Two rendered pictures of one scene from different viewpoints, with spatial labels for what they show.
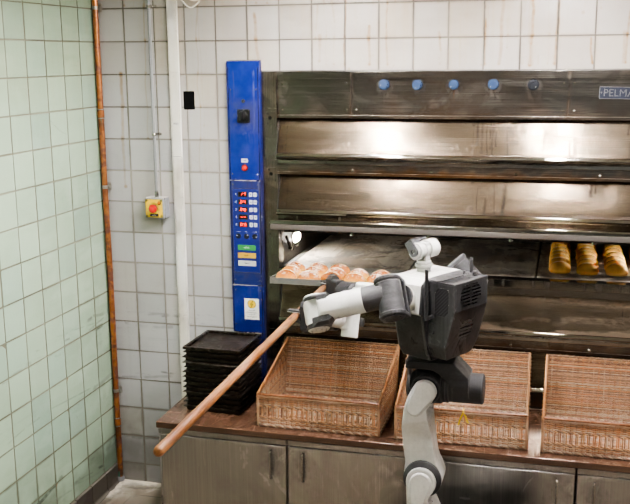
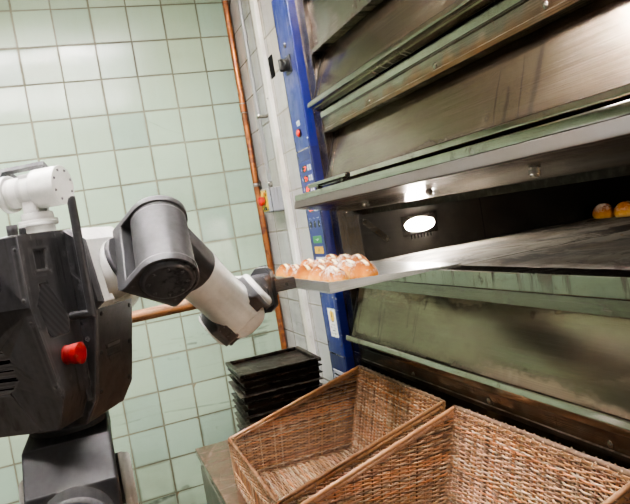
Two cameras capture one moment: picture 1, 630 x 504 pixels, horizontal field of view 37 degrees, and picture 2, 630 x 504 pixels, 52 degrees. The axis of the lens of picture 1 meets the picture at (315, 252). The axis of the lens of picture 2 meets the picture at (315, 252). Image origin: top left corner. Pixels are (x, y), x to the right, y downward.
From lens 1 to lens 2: 3.57 m
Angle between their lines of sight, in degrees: 56
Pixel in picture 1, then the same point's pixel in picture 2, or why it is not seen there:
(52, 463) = (167, 470)
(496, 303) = (573, 334)
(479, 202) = (499, 99)
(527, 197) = (578, 54)
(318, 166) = (345, 108)
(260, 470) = not seen: outside the picture
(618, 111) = not seen: outside the picture
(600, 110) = not seen: outside the picture
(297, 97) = (321, 15)
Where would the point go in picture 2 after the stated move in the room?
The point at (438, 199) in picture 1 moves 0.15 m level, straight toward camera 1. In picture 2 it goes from (450, 115) to (394, 120)
